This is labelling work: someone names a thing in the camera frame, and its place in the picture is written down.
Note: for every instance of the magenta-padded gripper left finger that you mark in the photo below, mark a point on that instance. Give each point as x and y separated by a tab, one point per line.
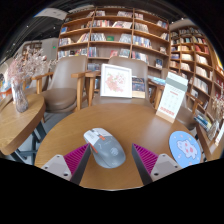
75	160

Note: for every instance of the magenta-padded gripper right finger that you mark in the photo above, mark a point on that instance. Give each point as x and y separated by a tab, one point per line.
148	160

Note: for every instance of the grey and white computer mouse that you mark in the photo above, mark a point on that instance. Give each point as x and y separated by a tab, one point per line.
106	150

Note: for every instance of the round blue cartoon mouse pad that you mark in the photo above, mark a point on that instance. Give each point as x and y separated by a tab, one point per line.
185	150

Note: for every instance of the brown armchair with wooden arms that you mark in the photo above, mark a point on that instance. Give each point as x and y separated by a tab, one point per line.
63	90
188	118
136	68

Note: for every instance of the stack of colourful books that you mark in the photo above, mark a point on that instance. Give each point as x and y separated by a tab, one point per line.
202	121

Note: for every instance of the white sign on wooden stand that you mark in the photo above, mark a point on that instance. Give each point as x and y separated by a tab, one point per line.
171	96

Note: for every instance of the glass vase with beige flowers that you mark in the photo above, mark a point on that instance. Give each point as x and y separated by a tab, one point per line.
213	131

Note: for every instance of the dark blue standing book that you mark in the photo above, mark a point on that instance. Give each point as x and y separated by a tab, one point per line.
138	87

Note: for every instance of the small white and red sign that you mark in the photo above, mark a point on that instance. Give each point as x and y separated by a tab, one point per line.
220	135

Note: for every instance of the teal book stack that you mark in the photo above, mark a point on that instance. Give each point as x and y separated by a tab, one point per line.
156	80

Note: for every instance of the glass vase with pink flowers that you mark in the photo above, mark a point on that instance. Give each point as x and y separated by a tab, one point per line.
20	100

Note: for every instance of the white framed floral picture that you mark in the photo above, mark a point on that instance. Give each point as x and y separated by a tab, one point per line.
116	81

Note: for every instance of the curved wooden bookshelf unit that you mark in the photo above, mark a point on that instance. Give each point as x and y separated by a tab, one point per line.
193	56

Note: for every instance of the distant wooden bookshelf unit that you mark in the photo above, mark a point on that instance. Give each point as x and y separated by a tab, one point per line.
33	48

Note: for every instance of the wide wooden bookshelf unit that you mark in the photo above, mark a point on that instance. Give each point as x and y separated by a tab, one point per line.
113	43

